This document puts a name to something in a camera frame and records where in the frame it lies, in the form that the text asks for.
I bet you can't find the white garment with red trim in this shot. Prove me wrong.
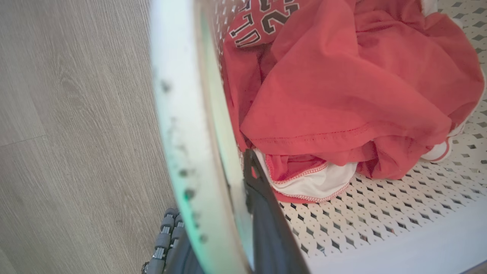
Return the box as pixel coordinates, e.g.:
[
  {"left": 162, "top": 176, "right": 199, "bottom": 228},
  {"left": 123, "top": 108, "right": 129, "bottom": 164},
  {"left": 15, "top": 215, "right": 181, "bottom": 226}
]
[{"left": 254, "top": 149, "right": 358, "bottom": 203}]

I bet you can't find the white perforated plastic laundry basket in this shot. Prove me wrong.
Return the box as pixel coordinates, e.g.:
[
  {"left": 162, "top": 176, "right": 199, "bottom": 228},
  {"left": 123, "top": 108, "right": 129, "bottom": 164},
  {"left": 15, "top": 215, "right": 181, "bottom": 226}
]
[{"left": 149, "top": 0, "right": 487, "bottom": 274}]

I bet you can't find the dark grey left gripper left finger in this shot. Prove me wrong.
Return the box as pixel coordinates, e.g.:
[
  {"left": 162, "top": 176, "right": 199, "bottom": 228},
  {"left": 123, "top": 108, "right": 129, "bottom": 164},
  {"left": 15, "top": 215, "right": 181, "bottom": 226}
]
[{"left": 142, "top": 208, "right": 204, "bottom": 274}]

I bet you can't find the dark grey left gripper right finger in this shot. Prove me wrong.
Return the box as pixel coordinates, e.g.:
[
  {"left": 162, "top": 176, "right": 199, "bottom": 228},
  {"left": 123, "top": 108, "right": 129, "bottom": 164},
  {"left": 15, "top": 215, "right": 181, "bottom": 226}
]
[{"left": 243, "top": 149, "right": 310, "bottom": 274}]

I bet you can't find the red jersey with lettering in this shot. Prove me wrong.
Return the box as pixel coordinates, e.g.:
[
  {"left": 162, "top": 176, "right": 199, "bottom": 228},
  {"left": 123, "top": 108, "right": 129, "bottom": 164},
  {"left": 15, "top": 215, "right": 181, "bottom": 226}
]
[{"left": 221, "top": 0, "right": 485, "bottom": 204}]

